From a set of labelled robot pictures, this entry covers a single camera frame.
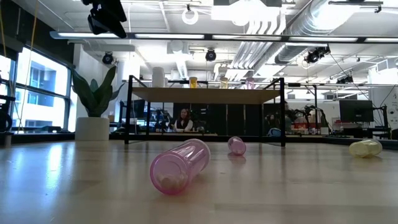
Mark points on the yellow medicine bottle white cap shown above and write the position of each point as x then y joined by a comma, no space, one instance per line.
224,84
365,148

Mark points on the pink medicine bottle white cap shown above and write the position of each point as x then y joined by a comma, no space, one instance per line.
250,84
180,165
237,146

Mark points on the background black robot arm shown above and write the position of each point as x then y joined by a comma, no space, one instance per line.
311,110

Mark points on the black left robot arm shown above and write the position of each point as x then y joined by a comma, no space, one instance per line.
4,118

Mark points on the black round ceiling spotlight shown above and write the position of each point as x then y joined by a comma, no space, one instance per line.
107,59
211,55

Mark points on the overhead rig light bar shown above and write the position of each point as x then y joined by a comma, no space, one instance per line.
168,36

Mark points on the snake plant in white pot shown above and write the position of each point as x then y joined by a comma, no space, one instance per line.
92,129

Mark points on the person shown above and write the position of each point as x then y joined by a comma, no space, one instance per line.
183,124

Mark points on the blue chair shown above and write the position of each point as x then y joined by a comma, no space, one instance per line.
274,132

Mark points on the black track light cluster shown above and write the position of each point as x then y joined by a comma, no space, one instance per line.
315,55

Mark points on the black computer monitor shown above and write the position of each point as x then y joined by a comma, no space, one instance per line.
356,110

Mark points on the large window black frame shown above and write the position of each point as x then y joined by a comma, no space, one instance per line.
43,93

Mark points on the wooden shelf black metal frame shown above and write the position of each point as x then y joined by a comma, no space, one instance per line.
202,95

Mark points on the black aluminium table frame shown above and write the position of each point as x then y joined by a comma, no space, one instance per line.
46,137

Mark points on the silver ventilation duct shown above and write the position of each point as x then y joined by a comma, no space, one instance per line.
311,28

